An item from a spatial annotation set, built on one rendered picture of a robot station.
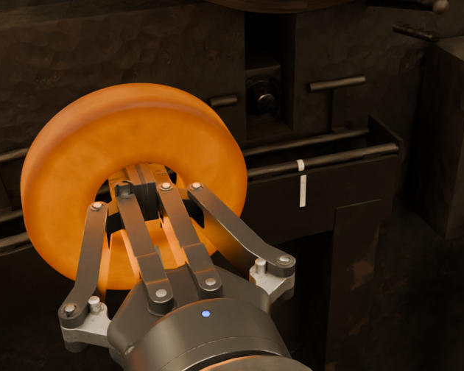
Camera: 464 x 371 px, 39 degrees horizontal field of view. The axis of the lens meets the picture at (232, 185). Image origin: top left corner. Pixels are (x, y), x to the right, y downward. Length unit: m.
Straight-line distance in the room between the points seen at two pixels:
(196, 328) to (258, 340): 0.03
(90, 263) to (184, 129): 0.11
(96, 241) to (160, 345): 0.11
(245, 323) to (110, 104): 0.18
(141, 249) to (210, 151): 0.10
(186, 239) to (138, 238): 0.03
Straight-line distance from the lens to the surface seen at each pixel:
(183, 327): 0.29
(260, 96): 0.79
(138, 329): 0.33
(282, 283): 0.36
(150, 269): 0.35
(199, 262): 0.35
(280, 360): 0.28
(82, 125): 0.41
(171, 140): 0.43
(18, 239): 0.69
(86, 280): 0.36
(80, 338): 0.35
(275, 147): 0.77
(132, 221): 0.39
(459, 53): 0.80
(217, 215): 0.39
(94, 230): 0.39
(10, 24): 0.70
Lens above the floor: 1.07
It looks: 32 degrees down
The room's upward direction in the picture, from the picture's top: 2 degrees counter-clockwise
